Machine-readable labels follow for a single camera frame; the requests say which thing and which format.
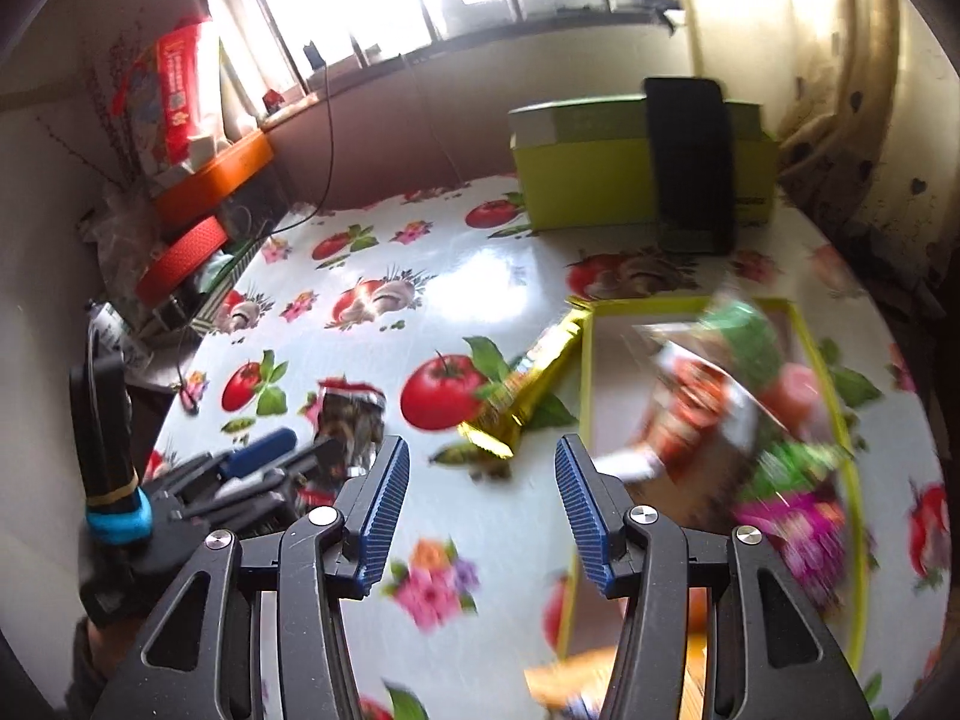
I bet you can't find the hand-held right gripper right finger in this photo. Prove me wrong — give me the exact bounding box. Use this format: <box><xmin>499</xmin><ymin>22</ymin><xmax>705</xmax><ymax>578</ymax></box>
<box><xmin>553</xmin><ymin>433</ymin><xmax>875</xmax><ymax>720</ymax></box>

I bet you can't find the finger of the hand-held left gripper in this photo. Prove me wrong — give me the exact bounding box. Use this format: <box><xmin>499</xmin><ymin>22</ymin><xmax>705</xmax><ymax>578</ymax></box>
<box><xmin>146</xmin><ymin>427</ymin><xmax>301</xmax><ymax>500</ymax></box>
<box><xmin>176</xmin><ymin>441</ymin><xmax>353</xmax><ymax>533</ymax></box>

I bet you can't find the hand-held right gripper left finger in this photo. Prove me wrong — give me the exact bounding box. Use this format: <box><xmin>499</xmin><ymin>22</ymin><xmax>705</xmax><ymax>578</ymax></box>
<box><xmin>90</xmin><ymin>435</ymin><xmax>412</xmax><ymax>720</ymax></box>

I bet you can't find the small silver-red snack packet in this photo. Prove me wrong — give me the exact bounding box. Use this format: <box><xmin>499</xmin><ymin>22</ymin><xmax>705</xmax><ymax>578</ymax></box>
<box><xmin>311</xmin><ymin>379</ymin><xmax>387</xmax><ymax>481</ymax></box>

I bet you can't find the gold snack bar packet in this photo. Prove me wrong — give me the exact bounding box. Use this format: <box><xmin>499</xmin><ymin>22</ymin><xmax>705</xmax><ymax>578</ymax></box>
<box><xmin>457</xmin><ymin>298</ymin><xmax>593</xmax><ymax>460</ymax></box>

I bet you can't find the yellow-green cardboard box lid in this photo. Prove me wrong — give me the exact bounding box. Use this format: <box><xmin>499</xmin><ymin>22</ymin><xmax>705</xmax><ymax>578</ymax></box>
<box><xmin>555</xmin><ymin>298</ymin><xmax>875</xmax><ymax>661</ymax></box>

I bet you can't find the red-brown snack packet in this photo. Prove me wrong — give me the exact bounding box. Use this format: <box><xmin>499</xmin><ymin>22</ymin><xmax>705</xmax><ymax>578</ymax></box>
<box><xmin>600</xmin><ymin>341</ymin><xmax>766</xmax><ymax>485</ymax></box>

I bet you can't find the yellow chip bag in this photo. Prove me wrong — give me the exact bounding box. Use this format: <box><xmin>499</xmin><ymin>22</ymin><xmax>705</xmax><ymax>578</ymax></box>
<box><xmin>525</xmin><ymin>585</ymin><xmax>710</xmax><ymax>713</ymax></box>

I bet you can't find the purple snack packet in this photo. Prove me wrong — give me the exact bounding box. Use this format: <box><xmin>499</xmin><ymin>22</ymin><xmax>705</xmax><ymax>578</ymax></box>
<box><xmin>735</xmin><ymin>495</ymin><xmax>848</xmax><ymax>608</ymax></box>

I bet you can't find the small green snack packet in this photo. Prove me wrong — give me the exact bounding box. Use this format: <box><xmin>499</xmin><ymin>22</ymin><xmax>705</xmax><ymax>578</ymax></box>
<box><xmin>739</xmin><ymin>439</ymin><xmax>848</xmax><ymax>503</ymax></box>

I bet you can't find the green clear snack packet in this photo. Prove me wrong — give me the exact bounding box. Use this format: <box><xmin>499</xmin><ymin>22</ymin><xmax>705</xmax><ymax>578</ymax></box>
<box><xmin>697</xmin><ymin>300</ymin><xmax>785</xmax><ymax>391</ymax></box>

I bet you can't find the pink jelly cup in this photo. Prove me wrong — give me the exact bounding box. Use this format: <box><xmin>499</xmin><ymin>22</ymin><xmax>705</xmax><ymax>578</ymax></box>
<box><xmin>765</xmin><ymin>364</ymin><xmax>830</xmax><ymax>428</ymax></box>

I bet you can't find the person's left forearm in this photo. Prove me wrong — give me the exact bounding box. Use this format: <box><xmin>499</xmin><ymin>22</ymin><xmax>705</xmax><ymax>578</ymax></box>
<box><xmin>64</xmin><ymin>615</ymin><xmax>143</xmax><ymax>720</ymax></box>

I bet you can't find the red basket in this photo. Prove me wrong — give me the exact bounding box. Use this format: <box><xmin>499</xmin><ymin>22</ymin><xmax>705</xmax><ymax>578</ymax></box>
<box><xmin>135</xmin><ymin>214</ymin><xmax>226</xmax><ymax>301</ymax></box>

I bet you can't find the fruit print tablecloth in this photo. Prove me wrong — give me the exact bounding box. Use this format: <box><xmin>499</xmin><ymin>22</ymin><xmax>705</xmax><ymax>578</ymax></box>
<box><xmin>142</xmin><ymin>172</ymin><xmax>950</xmax><ymax>720</ymax></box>

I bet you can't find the red printed pack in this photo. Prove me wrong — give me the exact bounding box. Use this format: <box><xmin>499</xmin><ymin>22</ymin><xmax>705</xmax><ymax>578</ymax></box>
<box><xmin>124</xmin><ymin>15</ymin><xmax>222</xmax><ymax>173</ymax></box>

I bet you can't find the yellow-green cardboard box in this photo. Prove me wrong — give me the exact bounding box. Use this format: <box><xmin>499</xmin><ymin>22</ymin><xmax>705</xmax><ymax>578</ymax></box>
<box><xmin>508</xmin><ymin>94</ymin><xmax>781</xmax><ymax>233</ymax></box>

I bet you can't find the black smartphone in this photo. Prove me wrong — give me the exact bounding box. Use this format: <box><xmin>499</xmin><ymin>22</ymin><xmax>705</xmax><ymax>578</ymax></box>
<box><xmin>643</xmin><ymin>76</ymin><xmax>740</xmax><ymax>256</ymax></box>

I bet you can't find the heart print curtain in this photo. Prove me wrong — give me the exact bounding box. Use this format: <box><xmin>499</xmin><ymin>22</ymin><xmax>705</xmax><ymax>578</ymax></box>
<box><xmin>772</xmin><ymin>0</ymin><xmax>946</xmax><ymax>316</ymax></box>

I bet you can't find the thin dark cable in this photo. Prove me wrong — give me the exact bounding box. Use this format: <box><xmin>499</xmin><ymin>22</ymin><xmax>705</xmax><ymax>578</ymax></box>
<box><xmin>274</xmin><ymin>52</ymin><xmax>335</xmax><ymax>233</ymax></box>

